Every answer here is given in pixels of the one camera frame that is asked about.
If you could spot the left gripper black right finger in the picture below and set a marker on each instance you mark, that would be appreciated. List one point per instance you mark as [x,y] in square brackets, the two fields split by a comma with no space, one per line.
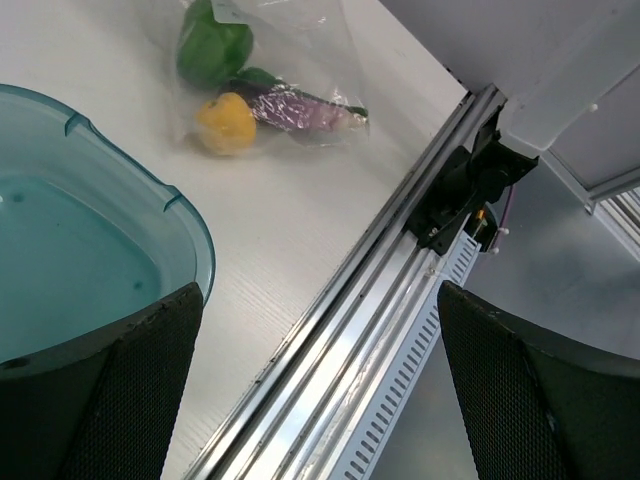
[537,404]

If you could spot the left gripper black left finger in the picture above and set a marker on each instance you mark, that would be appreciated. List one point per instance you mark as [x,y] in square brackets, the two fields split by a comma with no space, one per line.
[103,405]

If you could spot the yellow toy orange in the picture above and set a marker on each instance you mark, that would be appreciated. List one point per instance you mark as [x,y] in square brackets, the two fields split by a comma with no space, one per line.
[226,126]

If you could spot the clear zip top bag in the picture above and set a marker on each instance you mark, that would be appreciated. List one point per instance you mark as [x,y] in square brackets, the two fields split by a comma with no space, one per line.
[304,43]

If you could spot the small green toy chili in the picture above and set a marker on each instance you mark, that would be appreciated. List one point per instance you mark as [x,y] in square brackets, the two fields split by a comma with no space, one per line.
[259,76]

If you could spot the green toy bell pepper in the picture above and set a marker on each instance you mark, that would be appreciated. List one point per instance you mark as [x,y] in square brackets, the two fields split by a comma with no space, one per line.
[209,53]

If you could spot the purple toy eggplant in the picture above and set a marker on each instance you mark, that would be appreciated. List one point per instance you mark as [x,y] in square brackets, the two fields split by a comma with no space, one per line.
[289,111]

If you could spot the teal plastic tray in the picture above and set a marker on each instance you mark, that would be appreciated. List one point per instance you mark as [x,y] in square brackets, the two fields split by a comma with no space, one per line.
[88,234]

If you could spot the white slotted cable duct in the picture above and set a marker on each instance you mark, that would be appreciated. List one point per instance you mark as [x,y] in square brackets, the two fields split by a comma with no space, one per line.
[383,406]

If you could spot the aluminium rail base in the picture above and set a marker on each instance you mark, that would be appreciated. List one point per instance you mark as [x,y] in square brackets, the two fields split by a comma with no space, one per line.
[282,427]

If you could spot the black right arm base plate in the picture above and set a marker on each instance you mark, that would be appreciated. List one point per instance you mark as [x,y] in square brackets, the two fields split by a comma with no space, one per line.
[467,181]

